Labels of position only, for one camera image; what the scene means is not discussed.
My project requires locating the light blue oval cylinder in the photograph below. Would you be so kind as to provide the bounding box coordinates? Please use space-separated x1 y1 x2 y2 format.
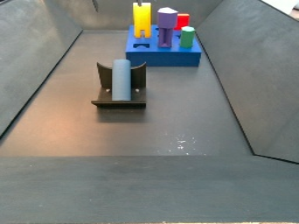
112 59 130 101

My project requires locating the green hexagon block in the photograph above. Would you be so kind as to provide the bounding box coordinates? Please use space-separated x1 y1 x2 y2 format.
180 26 194 48

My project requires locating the yellow arch block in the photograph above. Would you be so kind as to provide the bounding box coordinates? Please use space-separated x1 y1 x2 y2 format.
133 3 152 38

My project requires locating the black curved fixture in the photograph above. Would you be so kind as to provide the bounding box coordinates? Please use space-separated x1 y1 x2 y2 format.
90 64 145 109

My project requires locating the blue shape sorter base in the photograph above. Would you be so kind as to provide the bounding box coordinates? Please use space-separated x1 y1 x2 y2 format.
125 25 201 67

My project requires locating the red rounded block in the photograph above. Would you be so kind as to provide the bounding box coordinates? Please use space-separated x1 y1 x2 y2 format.
173 13 189 31

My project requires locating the purple pentagon block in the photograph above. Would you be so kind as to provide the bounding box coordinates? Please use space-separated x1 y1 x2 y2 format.
157 7 177 48

